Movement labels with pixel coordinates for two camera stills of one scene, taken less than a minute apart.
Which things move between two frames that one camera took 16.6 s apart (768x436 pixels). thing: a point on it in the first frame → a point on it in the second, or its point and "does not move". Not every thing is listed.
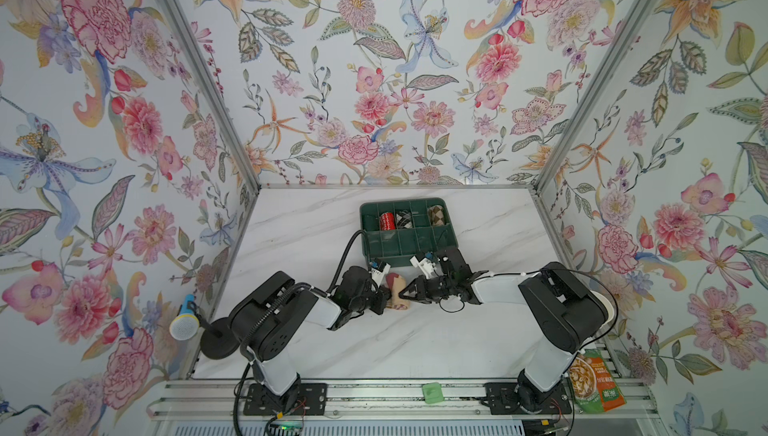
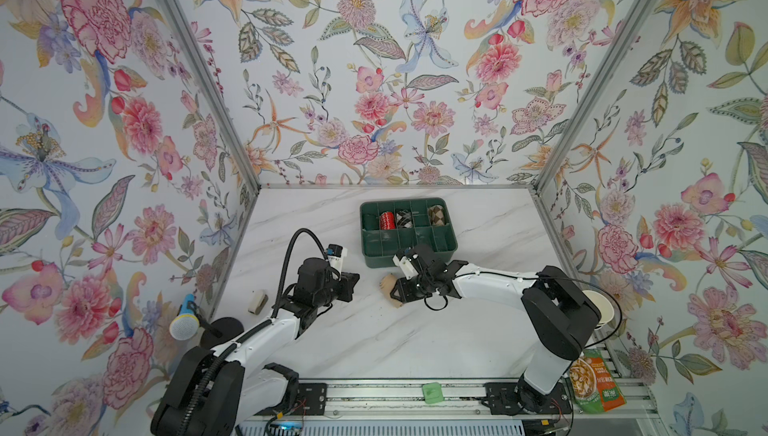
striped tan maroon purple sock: (395, 283) does not move
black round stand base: (219, 340) does not move
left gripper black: (380, 301) → (346, 288)
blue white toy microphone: (185, 325) does not move
